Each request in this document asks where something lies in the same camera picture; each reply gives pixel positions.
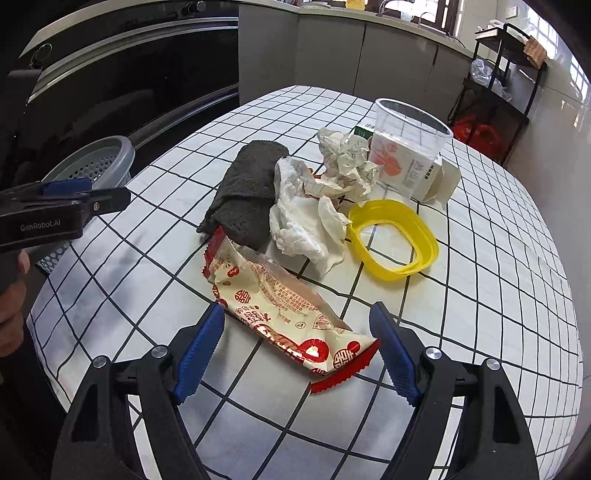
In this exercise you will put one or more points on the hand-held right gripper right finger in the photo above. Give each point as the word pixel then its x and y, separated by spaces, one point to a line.
pixel 397 351

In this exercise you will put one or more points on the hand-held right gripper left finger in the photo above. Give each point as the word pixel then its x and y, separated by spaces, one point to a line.
pixel 198 351

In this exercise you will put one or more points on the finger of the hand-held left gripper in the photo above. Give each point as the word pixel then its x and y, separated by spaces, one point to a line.
pixel 108 199
pixel 64 186

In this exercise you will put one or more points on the grey perforated plastic basket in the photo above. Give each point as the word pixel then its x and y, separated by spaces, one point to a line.
pixel 92 161

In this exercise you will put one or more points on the red and white snack wrapper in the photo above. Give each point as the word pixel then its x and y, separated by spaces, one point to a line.
pixel 277 304

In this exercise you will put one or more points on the white and green carton box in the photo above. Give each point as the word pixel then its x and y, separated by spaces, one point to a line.
pixel 445 180

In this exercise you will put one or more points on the person's left hand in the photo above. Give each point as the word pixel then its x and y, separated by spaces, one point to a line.
pixel 11 314

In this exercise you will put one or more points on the white checked tablecloth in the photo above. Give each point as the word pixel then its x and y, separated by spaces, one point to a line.
pixel 485 277

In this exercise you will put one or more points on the black built-in oven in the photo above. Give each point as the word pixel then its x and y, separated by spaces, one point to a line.
pixel 115 69

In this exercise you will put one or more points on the dark grey towel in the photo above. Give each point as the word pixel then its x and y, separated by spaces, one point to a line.
pixel 244 194

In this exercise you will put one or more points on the crumpled white tissue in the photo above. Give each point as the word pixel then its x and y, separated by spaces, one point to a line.
pixel 300 221

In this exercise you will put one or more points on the clear plastic cup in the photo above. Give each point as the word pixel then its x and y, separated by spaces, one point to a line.
pixel 401 161

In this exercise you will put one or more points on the crumpled printed paper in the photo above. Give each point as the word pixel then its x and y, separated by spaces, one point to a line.
pixel 346 157

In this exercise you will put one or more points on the red plastic bag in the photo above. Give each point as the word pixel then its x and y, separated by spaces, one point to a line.
pixel 485 136

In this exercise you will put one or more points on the grey kitchen counter cabinet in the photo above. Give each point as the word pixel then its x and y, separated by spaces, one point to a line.
pixel 323 55

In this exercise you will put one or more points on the clear plastic bag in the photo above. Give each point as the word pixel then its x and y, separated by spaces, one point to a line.
pixel 482 71

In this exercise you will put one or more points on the black metal shelf rack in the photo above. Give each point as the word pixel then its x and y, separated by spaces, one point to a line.
pixel 512 50

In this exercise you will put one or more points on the brown patterned cloth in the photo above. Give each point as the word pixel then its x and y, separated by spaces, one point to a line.
pixel 535 51

